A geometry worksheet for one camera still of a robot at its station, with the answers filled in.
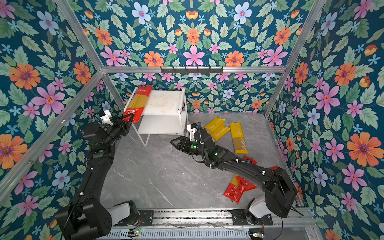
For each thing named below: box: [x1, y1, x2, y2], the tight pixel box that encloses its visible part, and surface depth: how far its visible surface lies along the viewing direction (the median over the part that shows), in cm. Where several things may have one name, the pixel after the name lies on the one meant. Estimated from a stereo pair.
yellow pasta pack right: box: [229, 122, 249, 155], surface depth 106 cm
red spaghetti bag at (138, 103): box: [123, 85, 153, 123], surface depth 78 cm
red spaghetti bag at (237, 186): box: [223, 174, 257, 205], surface depth 82 cm
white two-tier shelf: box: [123, 87, 190, 147], surface depth 85 cm
